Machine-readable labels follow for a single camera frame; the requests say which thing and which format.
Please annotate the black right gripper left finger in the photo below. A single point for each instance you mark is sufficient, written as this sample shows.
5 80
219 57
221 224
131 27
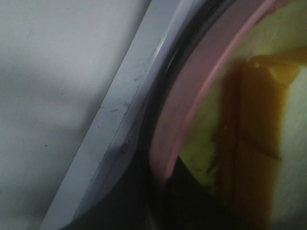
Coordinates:
124 207

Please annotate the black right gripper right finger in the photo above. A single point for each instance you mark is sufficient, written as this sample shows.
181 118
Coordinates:
183 204

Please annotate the toast sandwich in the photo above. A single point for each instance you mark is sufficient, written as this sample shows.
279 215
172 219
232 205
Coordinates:
262 141

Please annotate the pink round plate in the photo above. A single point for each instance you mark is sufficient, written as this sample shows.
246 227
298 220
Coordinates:
239 30

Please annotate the white microwave oven body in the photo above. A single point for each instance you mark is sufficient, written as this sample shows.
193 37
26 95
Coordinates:
97 164

